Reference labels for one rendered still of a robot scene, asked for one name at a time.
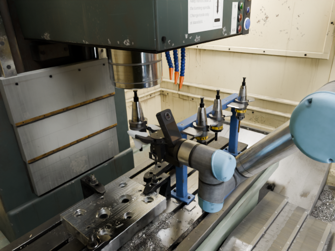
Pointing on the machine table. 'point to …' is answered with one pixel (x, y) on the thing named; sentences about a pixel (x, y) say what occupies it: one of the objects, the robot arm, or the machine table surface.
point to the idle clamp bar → (161, 168)
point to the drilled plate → (78, 225)
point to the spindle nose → (134, 69)
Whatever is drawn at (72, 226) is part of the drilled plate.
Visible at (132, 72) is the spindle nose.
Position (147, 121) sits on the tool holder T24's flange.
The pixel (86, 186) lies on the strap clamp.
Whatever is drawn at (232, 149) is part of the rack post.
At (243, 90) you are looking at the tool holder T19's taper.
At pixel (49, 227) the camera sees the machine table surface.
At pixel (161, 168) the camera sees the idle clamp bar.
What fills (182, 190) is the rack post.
